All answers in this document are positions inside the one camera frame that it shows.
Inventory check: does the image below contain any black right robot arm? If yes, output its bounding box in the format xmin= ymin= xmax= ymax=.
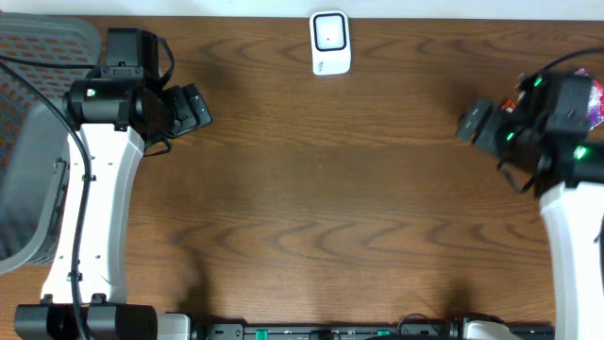
xmin=456 ymin=71 xmax=603 ymax=339

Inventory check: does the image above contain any white barcode scanner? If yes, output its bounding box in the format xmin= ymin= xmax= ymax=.
xmin=310 ymin=10 xmax=352 ymax=76

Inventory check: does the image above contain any grey plastic mesh basket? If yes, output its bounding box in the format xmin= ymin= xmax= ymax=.
xmin=1 ymin=12 xmax=101 ymax=273

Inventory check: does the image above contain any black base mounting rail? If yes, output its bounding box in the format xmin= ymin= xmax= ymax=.
xmin=202 ymin=321 xmax=556 ymax=340

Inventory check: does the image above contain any purple Carefree pad package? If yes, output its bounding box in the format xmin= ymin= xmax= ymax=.
xmin=586 ymin=79 xmax=603 ymax=130

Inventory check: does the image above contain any red snack wrapper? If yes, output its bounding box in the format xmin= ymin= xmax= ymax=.
xmin=500 ymin=92 xmax=525 ymax=113

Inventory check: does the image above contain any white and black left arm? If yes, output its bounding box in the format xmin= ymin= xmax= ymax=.
xmin=1 ymin=28 xmax=212 ymax=339

